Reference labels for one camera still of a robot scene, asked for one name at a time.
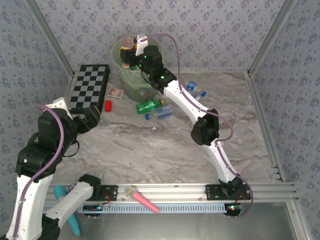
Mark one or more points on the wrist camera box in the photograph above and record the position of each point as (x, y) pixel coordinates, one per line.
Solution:
(62, 105)
(140, 46)

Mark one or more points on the wide aluminium mounting rail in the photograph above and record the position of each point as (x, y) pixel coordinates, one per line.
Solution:
(175, 191)

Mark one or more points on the pink toy microphone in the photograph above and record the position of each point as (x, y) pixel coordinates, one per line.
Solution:
(143, 200)

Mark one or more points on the playing card pack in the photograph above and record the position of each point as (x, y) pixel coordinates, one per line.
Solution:
(115, 92)

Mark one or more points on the Pepsi bottle blue cap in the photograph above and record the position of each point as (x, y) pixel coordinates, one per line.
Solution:
(192, 86)

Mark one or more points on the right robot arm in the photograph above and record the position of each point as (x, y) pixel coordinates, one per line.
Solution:
(185, 100)

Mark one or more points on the teal toy microphone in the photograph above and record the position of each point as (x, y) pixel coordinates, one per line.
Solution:
(59, 192)

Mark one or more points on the green trash bin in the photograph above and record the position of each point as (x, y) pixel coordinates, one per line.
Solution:
(135, 95)

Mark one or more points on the green bottle yellow cap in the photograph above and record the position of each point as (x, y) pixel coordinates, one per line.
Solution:
(147, 107)

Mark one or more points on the green plastic bin liner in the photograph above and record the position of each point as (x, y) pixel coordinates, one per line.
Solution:
(117, 57)

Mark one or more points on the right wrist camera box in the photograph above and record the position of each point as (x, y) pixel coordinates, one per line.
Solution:
(140, 46)

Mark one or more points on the small green circuit board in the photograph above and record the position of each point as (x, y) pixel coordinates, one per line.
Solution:
(233, 208)
(96, 208)

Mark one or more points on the black grey chessboard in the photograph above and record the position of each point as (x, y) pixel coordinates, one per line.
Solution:
(88, 85)

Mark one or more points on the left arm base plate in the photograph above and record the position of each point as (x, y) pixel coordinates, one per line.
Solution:
(111, 192)

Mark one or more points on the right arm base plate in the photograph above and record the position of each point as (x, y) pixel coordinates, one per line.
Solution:
(212, 192)

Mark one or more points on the thin aluminium edge strip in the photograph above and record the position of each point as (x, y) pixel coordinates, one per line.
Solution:
(212, 72)

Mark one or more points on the red plastic block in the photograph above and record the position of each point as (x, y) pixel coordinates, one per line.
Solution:
(108, 105)

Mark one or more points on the aluminium corner post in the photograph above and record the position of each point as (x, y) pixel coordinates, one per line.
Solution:
(47, 30)
(275, 30)

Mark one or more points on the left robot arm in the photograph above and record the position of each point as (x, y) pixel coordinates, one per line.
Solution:
(30, 200)

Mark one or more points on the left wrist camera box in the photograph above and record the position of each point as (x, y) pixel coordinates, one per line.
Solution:
(62, 105)

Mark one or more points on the clear bottle pale blue label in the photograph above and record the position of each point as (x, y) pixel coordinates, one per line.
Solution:
(163, 112)

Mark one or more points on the grey metal sheet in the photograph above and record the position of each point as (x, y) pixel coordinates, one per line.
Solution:
(175, 227)

